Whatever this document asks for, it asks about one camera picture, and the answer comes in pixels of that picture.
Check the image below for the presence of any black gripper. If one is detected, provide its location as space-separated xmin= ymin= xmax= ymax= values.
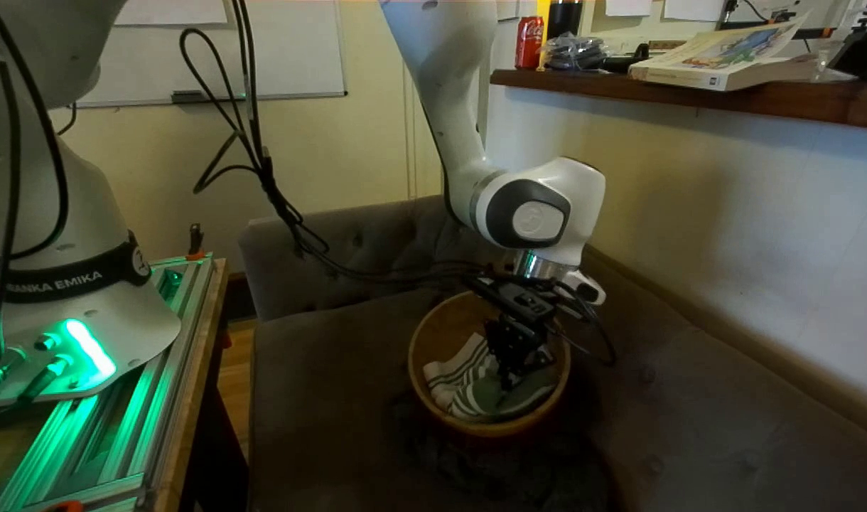
xmin=484 ymin=274 xmax=573 ymax=390

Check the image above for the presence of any green white striped towel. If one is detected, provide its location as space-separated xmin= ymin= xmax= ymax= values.
xmin=420 ymin=331 xmax=558 ymax=423

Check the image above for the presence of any round wooden bowl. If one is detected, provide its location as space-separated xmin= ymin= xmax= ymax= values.
xmin=406 ymin=288 xmax=573 ymax=441

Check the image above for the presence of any grey tufted sofa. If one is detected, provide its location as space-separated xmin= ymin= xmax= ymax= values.
xmin=237 ymin=193 xmax=867 ymax=512

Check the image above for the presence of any dark furry mat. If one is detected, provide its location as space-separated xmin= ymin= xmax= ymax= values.
xmin=387 ymin=386 xmax=625 ymax=512

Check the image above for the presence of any crumpled clear plastic bag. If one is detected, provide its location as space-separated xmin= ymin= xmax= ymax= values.
xmin=542 ymin=30 xmax=649 ymax=73

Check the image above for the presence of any red drink can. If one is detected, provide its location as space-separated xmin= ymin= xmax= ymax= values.
xmin=514 ymin=13 xmax=546 ymax=73

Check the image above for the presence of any wooden shelf with items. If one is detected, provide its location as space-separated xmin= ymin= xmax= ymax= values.
xmin=488 ymin=66 xmax=867 ymax=133

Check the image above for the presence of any thick paperback book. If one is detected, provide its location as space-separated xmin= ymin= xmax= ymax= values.
xmin=625 ymin=22 xmax=855 ymax=94

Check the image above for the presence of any black desk gadget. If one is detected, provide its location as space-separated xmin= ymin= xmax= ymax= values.
xmin=826 ymin=22 xmax=867 ymax=83

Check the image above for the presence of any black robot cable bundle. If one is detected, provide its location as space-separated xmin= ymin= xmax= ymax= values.
xmin=177 ymin=0 xmax=491 ymax=288

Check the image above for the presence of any white wall whiteboard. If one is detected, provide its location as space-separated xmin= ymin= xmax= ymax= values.
xmin=73 ymin=0 xmax=350 ymax=109

